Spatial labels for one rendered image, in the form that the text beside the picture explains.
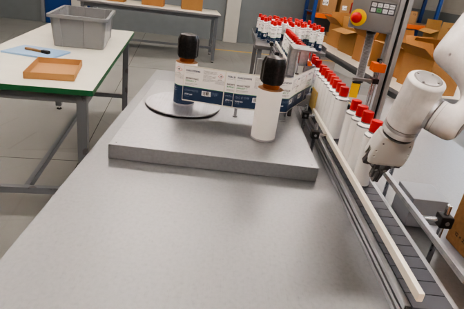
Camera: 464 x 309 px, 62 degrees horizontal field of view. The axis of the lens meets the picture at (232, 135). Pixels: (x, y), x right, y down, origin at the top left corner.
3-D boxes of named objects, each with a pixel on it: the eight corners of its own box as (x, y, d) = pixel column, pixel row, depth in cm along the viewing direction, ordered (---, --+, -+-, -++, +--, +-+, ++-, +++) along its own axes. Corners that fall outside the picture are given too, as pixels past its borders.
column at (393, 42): (355, 146, 158) (404, -31, 132) (366, 147, 158) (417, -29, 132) (359, 151, 154) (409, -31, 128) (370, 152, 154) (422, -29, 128)
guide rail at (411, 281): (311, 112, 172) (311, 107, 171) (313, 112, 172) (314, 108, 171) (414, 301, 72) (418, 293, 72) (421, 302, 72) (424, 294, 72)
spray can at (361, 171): (349, 178, 119) (365, 116, 112) (365, 180, 120) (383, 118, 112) (353, 187, 115) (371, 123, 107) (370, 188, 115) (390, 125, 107)
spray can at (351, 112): (333, 152, 137) (347, 96, 129) (348, 153, 137) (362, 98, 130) (337, 158, 132) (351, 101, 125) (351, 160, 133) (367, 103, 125)
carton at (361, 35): (341, 56, 391) (350, 18, 377) (381, 61, 400) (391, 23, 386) (362, 67, 351) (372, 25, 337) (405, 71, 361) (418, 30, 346)
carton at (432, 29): (412, 43, 600) (420, 17, 585) (441, 45, 611) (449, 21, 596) (427, 47, 567) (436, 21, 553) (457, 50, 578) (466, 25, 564)
